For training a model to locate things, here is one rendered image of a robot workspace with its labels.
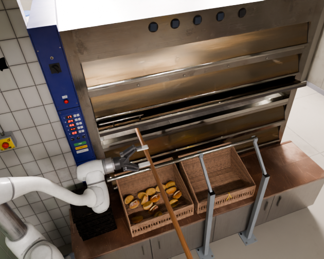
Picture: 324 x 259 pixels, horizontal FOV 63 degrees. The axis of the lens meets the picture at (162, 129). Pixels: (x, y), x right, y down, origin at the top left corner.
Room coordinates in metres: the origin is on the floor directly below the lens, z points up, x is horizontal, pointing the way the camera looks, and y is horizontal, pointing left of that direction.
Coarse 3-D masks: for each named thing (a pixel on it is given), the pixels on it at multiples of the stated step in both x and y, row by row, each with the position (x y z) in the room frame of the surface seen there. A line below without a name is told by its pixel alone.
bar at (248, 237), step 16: (256, 144) 1.55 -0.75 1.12; (176, 160) 1.38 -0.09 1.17; (128, 176) 1.27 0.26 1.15; (208, 192) 1.24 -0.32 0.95; (208, 208) 1.22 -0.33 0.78; (256, 208) 1.35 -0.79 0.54; (208, 224) 1.21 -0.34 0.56; (208, 240) 1.22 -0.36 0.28; (256, 240) 1.33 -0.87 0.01; (208, 256) 1.20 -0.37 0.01
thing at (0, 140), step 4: (8, 132) 1.41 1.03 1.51; (0, 136) 1.37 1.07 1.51; (4, 136) 1.37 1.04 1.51; (8, 136) 1.37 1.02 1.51; (12, 136) 1.40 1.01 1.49; (0, 140) 1.34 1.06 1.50; (4, 140) 1.35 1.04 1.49; (12, 140) 1.37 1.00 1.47; (16, 140) 1.43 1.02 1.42; (0, 144) 1.34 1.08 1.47; (12, 144) 1.36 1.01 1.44; (16, 144) 1.39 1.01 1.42; (0, 148) 1.34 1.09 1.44; (8, 148) 1.35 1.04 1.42; (12, 148) 1.36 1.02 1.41
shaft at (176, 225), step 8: (136, 128) 1.74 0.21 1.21; (144, 144) 1.54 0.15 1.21; (152, 168) 1.29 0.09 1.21; (160, 184) 1.13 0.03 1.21; (160, 192) 1.08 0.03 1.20; (168, 200) 1.01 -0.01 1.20; (168, 208) 0.95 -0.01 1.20; (176, 224) 0.84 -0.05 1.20; (176, 232) 0.80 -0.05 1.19; (184, 240) 0.74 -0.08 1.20; (184, 248) 0.70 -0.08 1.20
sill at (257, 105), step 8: (280, 96) 2.14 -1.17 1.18; (248, 104) 2.04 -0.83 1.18; (256, 104) 2.03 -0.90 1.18; (264, 104) 2.03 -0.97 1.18; (272, 104) 2.05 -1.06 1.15; (224, 112) 1.94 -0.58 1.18; (232, 112) 1.93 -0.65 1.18; (240, 112) 1.95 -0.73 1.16; (184, 120) 1.86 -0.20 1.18; (192, 120) 1.85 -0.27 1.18; (200, 120) 1.84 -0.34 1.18; (208, 120) 1.86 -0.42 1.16; (152, 128) 1.77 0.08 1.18; (160, 128) 1.76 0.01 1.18; (168, 128) 1.75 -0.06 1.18; (176, 128) 1.77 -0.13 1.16; (120, 136) 1.69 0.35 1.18; (128, 136) 1.69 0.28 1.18; (136, 136) 1.68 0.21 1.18; (144, 136) 1.69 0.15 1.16; (104, 144) 1.60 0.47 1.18; (112, 144) 1.61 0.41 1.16
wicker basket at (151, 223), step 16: (160, 160) 1.70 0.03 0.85; (160, 176) 1.65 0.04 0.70; (176, 176) 1.63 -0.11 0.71; (128, 192) 1.54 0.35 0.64; (128, 208) 1.40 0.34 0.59; (160, 208) 1.38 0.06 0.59; (176, 208) 1.37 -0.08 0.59; (192, 208) 1.29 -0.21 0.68; (128, 224) 1.23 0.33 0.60; (144, 224) 1.16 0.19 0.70; (160, 224) 1.20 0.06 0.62
